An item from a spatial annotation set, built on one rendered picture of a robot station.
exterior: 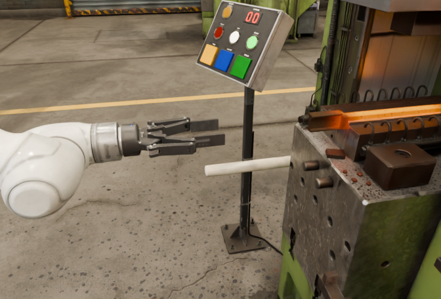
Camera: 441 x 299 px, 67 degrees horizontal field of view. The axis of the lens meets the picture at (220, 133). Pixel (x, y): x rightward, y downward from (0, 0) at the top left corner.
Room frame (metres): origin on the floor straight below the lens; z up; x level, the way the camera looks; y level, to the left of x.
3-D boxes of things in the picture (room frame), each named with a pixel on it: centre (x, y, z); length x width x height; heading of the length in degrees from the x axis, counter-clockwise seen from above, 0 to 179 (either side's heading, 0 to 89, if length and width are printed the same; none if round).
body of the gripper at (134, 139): (0.67, 0.18, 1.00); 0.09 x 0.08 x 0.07; 102
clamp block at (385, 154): (0.63, -0.41, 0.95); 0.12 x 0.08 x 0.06; 102
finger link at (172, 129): (0.71, 0.12, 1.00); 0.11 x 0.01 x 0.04; 123
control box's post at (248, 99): (1.32, -0.12, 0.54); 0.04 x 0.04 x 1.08; 12
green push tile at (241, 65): (1.17, -0.08, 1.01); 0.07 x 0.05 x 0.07; 37
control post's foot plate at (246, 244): (1.33, -0.12, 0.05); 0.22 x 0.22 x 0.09; 12
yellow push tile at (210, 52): (1.33, 0.04, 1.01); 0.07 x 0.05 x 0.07; 37
